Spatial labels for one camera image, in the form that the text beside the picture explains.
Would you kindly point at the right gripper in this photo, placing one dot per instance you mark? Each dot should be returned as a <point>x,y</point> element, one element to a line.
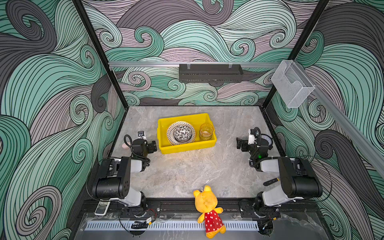
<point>245,143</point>

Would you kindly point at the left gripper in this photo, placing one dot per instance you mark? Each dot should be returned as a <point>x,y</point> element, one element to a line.
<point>150,147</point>

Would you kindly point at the dotted plate yellow rim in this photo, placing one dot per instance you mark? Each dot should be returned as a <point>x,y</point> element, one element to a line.
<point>171,128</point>

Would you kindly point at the black leaf patterned bowl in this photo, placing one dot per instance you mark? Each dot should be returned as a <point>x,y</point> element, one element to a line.
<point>182,133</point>

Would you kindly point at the pink plastic cup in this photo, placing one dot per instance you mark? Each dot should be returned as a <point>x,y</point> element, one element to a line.
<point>206,132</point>

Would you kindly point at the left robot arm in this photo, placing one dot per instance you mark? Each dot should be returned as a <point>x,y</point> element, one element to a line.
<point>113,180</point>

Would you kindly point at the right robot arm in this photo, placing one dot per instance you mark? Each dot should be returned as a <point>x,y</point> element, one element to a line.
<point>297,179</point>

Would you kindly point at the yellow plastic bin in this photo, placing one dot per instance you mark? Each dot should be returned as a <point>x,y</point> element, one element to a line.
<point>196,121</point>

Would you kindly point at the black alarm clock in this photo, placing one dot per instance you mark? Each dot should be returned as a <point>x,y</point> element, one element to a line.
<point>266,141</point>

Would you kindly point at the black adjustable wrench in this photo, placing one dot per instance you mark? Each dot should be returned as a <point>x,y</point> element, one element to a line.
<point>270,182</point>

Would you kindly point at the white remote control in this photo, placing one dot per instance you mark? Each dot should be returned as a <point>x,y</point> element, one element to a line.
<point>102,208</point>

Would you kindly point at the yellow plush bear red dress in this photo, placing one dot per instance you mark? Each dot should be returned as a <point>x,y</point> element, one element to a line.
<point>206,203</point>

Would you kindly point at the clear acrylic wall holder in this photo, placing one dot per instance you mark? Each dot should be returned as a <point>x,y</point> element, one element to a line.
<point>292,83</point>

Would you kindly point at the white slotted cable duct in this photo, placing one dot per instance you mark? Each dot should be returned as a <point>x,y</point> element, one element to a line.
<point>168,226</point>

